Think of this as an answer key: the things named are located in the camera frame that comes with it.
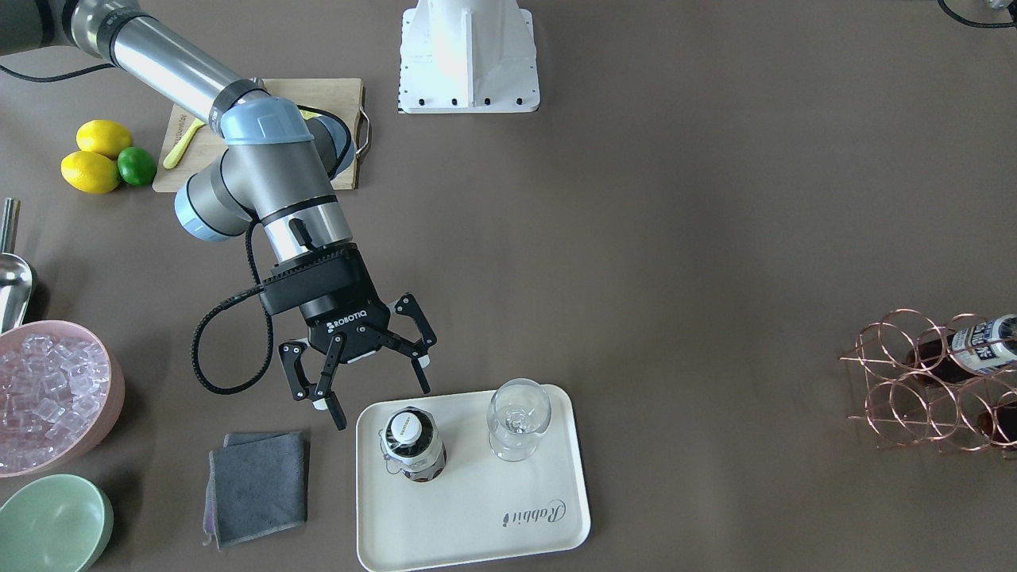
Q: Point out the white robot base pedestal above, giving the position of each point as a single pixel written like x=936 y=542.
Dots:
x=468 y=57

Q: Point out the green lime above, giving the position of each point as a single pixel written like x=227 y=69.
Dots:
x=136 y=167

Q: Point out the pink bowl of ice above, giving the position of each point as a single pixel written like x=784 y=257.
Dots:
x=62 y=392

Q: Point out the lower yellow lemon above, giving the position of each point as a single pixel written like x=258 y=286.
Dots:
x=90 y=172

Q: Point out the copper wire bottle basket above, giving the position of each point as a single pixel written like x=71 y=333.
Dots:
x=903 y=407

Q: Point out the yellow lemon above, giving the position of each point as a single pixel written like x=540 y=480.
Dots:
x=105 y=137
x=90 y=172

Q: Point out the upper yellow lemon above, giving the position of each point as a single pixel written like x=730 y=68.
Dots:
x=105 y=137

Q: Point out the green ceramic bowl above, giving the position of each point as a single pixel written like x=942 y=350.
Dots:
x=57 y=523

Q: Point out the clear wine glass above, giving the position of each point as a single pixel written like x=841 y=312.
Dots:
x=518 y=417

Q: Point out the bamboo cutting board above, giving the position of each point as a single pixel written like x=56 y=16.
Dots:
x=341 y=97

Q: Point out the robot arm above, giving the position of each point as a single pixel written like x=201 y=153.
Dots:
x=277 y=172

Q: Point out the cream rabbit serving tray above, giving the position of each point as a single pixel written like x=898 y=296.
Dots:
x=480 y=508

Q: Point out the metal ice scoop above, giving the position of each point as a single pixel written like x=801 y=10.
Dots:
x=17 y=277

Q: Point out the tea bottle white cap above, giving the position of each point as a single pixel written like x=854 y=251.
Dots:
x=411 y=445

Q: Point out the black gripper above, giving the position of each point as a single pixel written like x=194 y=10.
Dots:
x=349 y=327

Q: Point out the yellow plastic knife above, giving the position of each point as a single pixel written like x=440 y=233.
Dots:
x=178 y=150

